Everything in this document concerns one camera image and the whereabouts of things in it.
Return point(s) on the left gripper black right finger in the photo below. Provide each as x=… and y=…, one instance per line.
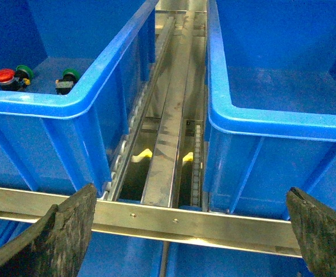
x=314, y=225

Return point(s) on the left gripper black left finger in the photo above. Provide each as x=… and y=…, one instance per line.
x=57, y=243

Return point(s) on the red push button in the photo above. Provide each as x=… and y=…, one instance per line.
x=8, y=80

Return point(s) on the blue plastic bin with buttons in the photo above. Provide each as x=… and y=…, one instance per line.
x=59, y=143

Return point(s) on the white roller track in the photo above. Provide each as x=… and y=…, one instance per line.
x=125, y=147

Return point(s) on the empty blue plastic bin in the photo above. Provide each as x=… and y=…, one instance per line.
x=271, y=124

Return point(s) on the green push button middle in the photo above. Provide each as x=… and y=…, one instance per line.
x=70, y=78

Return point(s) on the green push button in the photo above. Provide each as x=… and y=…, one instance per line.
x=70, y=78
x=23, y=75

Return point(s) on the green push button left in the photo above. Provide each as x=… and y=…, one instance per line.
x=23, y=75

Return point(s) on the steel front rack rail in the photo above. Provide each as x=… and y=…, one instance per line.
x=244, y=233

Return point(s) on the steel centre divider rail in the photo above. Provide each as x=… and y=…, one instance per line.
x=162, y=178

